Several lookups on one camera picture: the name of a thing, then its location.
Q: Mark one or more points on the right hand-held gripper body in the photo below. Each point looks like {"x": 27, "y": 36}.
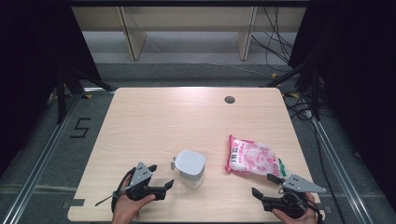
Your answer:
{"x": 300, "y": 185}

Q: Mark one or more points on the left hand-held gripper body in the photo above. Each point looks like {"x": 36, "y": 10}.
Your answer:
{"x": 140, "y": 174}

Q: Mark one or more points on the white plastic cup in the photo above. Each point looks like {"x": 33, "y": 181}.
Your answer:
{"x": 190, "y": 163}

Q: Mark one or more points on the pink printed plastic bag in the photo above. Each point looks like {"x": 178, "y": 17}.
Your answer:
{"x": 253, "y": 157}

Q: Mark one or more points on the person's right hand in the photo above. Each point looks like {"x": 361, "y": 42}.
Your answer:
{"x": 311, "y": 216}

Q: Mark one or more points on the person's left hand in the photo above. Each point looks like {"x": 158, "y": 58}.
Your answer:
{"x": 126, "y": 207}

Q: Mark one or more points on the black metal stand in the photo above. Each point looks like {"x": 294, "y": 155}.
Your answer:
{"x": 61, "y": 93}
{"x": 316, "y": 93}

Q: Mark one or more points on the black curtain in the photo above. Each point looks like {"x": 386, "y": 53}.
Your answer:
{"x": 361, "y": 77}
{"x": 28, "y": 62}

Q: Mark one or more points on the aluminium floor rail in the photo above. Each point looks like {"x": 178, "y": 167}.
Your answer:
{"x": 339, "y": 168}
{"x": 37, "y": 168}

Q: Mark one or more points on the dark table edge bracket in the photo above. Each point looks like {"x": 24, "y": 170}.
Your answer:
{"x": 76, "y": 202}

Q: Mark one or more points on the light wooden desk frame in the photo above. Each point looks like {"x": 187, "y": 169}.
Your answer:
{"x": 134, "y": 40}

